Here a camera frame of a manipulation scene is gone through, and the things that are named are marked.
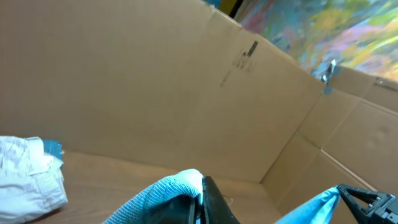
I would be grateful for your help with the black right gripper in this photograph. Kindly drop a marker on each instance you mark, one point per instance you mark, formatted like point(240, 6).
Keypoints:
point(368, 206)

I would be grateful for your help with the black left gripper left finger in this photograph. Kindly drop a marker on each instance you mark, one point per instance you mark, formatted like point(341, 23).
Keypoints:
point(178, 210)

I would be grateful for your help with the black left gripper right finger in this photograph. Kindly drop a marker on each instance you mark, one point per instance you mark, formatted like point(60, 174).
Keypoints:
point(215, 210)

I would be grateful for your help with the light blue printed t-shirt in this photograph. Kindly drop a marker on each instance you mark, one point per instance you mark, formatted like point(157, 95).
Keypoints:
point(189, 183)

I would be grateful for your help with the beige pants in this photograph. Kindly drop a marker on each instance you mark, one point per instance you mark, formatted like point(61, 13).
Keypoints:
point(30, 189)

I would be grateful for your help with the blue denim jeans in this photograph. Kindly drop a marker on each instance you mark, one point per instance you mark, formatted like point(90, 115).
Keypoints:
point(53, 153)

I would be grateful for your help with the colourful painted wall hanging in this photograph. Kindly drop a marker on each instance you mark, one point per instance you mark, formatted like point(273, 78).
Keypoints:
point(359, 34)

